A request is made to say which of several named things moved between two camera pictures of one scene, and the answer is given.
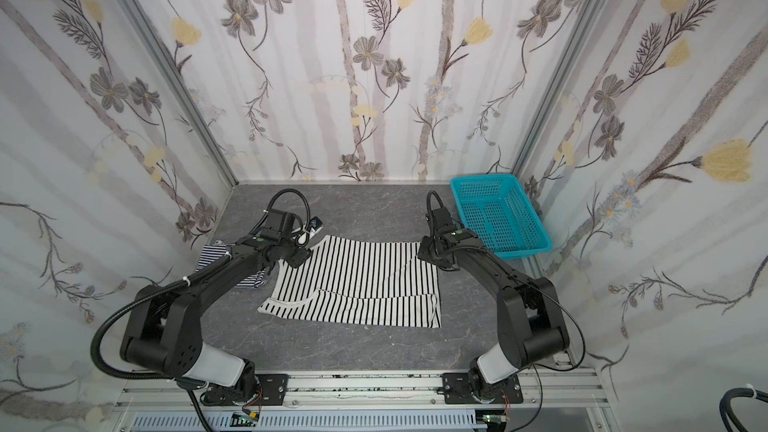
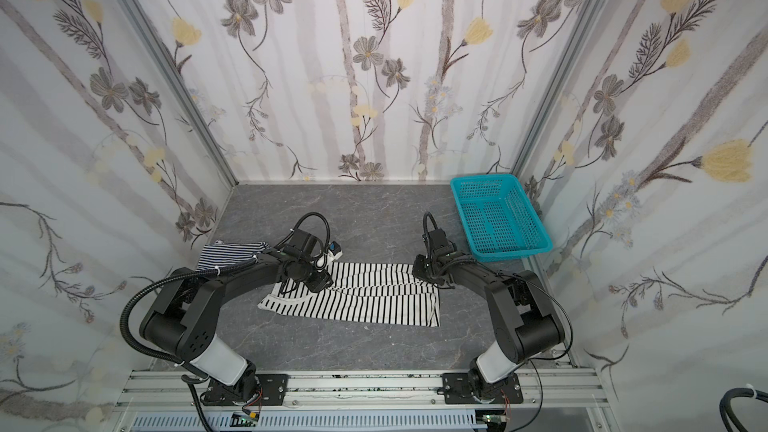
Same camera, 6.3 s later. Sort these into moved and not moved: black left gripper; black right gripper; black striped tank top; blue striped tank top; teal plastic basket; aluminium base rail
Moved: black right gripper; black striped tank top; black left gripper
Not moved: blue striped tank top; teal plastic basket; aluminium base rail
